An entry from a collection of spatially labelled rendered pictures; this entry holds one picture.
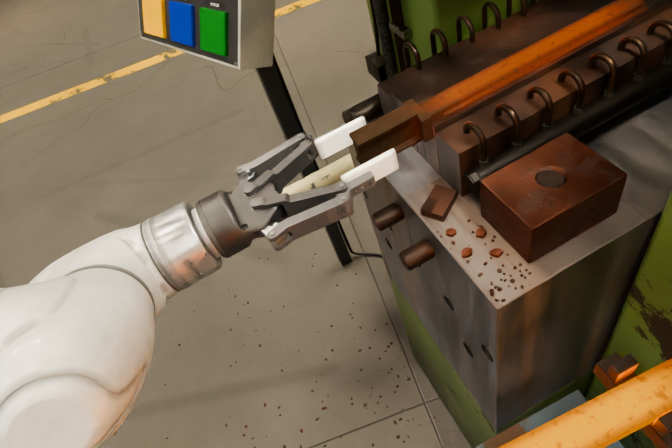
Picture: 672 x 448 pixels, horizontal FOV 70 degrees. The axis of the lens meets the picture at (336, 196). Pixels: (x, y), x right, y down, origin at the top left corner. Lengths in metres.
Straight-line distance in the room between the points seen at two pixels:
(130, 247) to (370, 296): 1.16
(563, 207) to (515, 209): 0.05
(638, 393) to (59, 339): 0.43
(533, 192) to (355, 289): 1.16
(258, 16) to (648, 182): 0.65
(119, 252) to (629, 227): 0.54
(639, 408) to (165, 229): 0.46
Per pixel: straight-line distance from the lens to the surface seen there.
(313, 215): 0.52
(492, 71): 0.65
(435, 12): 0.80
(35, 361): 0.39
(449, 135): 0.59
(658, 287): 0.69
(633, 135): 0.71
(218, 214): 0.54
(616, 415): 0.45
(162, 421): 1.72
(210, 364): 1.71
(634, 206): 0.63
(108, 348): 0.40
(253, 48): 0.90
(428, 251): 0.62
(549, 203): 0.53
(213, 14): 0.92
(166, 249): 0.54
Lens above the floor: 1.39
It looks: 47 degrees down
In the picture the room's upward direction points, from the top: 21 degrees counter-clockwise
